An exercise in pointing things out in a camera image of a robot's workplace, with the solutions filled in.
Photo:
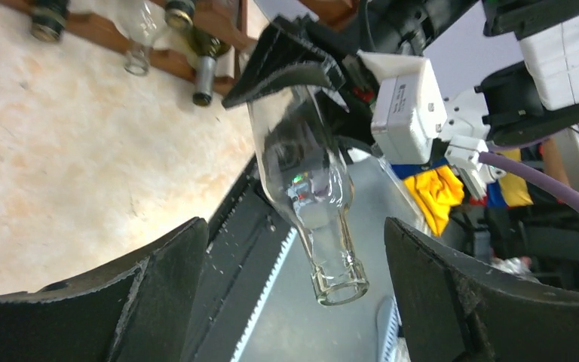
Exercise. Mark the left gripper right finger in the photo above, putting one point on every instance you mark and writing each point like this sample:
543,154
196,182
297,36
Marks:
455,308

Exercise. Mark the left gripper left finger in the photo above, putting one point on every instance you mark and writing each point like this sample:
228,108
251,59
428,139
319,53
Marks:
135,308

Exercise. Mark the brown wooden wine rack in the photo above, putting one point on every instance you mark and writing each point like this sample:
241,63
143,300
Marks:
225,20

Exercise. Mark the olive wine bottle grey cap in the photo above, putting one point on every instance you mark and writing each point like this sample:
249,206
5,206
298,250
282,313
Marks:
207,48

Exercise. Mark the slim clear glass bottle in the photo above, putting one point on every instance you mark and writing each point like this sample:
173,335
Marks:
142,24

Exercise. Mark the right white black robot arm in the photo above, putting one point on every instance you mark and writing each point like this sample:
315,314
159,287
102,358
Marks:
528,100

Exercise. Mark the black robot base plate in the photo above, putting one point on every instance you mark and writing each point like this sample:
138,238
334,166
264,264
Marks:
245,240

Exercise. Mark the grey cable comb strip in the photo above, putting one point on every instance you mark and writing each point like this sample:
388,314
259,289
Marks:
285,247

